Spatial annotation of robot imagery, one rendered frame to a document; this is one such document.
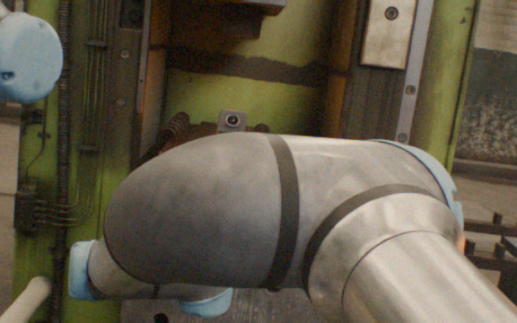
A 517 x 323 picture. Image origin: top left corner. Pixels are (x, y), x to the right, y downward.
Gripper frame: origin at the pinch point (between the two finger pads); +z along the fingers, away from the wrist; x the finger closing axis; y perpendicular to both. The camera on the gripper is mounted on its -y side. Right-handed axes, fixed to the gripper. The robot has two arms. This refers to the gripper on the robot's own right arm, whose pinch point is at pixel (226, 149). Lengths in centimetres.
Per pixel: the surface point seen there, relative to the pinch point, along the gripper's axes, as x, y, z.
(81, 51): -31.8, -13.8, 16.4
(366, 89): 27.0, -13.3, 16.4
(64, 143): -33.4, 5.0, 14.5
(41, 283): -36, 36, 14
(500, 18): 280, -88, 591
